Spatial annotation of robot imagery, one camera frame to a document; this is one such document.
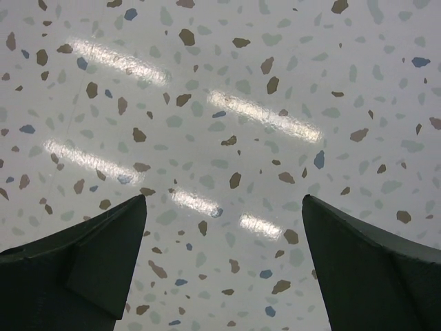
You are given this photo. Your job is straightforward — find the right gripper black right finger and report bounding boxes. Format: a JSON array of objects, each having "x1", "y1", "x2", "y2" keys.
[{"x1": 302, "y1": 194, "x2": 440, "y2": 330}]

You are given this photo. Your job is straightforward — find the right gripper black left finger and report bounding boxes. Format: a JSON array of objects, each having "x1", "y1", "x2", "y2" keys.
[{"x1": 1, "y1": 194, "x2": 147, "y2": 330}]

